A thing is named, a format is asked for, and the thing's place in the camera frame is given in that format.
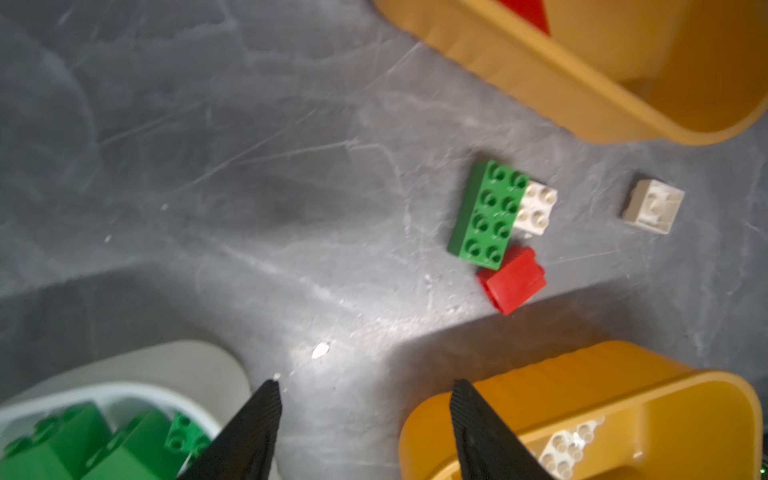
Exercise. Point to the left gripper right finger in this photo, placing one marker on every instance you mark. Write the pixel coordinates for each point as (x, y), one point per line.
(486, 447)

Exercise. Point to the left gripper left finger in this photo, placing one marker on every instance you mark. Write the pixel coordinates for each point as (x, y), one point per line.
(245, 448)

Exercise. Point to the green lego brick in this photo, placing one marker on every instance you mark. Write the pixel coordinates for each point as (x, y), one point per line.
(137, 450)
(186, 437)
(58, 447)

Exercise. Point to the white wide lego brick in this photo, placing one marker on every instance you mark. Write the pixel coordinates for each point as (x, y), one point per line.
(565, 448)

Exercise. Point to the red lego brick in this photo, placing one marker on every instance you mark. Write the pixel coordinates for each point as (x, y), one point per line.
(519, 278)
(533, 11)

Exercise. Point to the large green lego plate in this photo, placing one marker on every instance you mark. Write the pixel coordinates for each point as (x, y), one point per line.
(491, 203)

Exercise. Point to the white square lego brick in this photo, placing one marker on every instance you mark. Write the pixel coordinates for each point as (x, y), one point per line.
(535, 208)

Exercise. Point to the white plastic bin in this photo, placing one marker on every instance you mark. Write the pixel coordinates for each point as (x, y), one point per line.
(197, 379)

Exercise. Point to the near yellow plastic bin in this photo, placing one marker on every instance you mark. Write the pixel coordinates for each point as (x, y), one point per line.
(615, 410)

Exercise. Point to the yellow plastic bin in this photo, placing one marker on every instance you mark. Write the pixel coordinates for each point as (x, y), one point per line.
(615, 410)
(691, 72)

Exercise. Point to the white flat lego plate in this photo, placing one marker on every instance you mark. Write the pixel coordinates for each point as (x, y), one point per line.
(653, 206)

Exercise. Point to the far yellow plastic bin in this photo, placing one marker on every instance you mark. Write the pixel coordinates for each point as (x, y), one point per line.
(691, 72)

